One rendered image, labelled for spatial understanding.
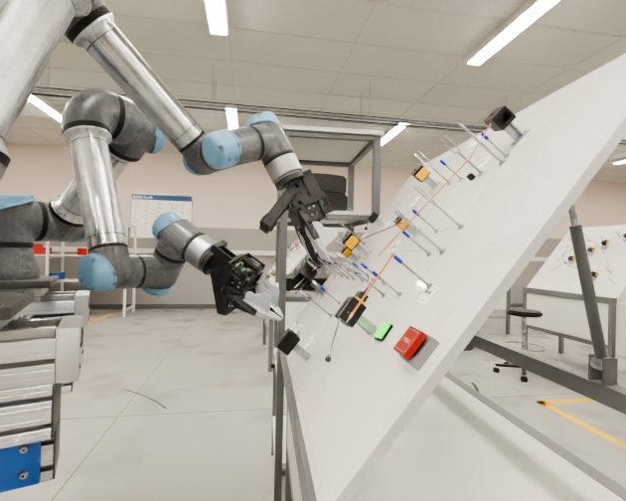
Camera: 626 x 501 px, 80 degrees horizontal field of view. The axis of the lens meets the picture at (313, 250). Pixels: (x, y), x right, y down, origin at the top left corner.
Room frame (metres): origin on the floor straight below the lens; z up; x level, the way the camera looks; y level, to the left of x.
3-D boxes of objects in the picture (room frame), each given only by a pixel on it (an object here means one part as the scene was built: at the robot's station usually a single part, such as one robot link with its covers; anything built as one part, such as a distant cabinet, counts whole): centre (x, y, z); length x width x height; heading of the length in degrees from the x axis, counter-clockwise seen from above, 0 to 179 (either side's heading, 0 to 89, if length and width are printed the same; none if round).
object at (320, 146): (2.07, -0.05, 0.93); 0.61 x 0.50 x 1.85; 7
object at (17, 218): (1.02, 0.83, 1.33); 0.13 x 0.12 x 0.14; 150
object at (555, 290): (4.29, -3.19, 0.83); 1.18 x 0.72 x 1.65; 11
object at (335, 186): (1.96, 0.00, 1.56); 0.30 x 0.23 x 0.19; 99
